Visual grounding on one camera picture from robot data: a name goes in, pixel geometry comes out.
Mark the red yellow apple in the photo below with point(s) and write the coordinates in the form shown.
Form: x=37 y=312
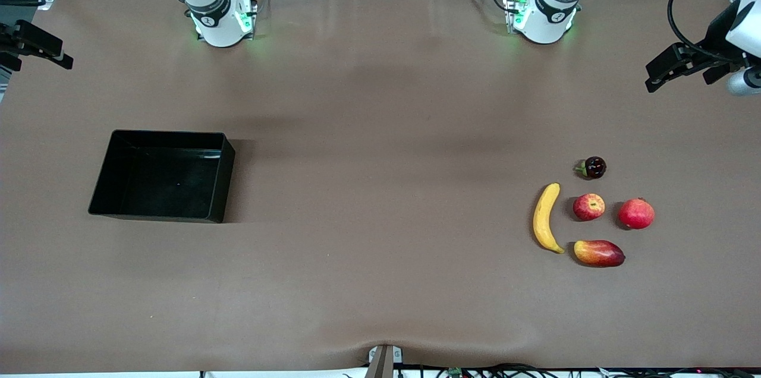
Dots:
x=588 y=207

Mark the yellow banana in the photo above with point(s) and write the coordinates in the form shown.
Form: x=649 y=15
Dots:
x=541 y=217

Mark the black plastic box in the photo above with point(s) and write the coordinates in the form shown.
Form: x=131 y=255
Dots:
x=160 y=179

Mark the dark purple mangosteen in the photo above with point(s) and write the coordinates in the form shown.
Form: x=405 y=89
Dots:
x=594 y=167

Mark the red pomegranate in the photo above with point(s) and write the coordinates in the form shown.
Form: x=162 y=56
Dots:
x=636 y=214

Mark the red yellow mango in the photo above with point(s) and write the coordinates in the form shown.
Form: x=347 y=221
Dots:
x=599 y=253

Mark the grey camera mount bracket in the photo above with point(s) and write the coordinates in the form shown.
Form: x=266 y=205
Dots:
x=383 y=361

